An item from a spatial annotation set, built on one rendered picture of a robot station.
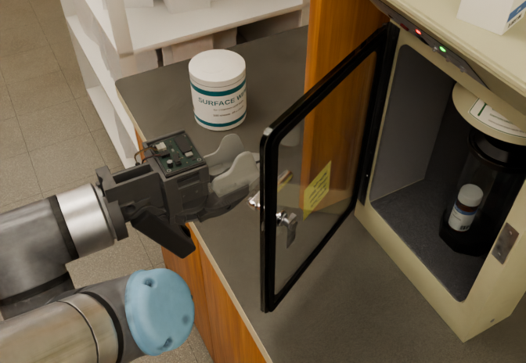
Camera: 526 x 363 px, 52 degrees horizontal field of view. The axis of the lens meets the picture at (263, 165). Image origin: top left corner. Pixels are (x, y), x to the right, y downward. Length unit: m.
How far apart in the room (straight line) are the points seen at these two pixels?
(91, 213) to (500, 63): 0.43
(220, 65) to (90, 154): 1.56
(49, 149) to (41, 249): 2.23
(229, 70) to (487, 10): 0.75
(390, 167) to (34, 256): 0.65
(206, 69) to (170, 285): 0.80
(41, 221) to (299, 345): 0.52
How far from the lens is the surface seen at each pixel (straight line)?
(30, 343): 0.44
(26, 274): 0.60
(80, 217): 0.60
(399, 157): 1.02
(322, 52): 0.87
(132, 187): 0.59
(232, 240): 1.08
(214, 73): 1.23
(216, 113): 1.26
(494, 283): 0.87
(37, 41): 3.67
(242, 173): 0.65
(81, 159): 2.72
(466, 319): 0.97
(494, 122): 0.78
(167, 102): 1.41
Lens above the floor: 1.80
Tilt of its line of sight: 45 degrees down
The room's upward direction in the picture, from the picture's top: straight up
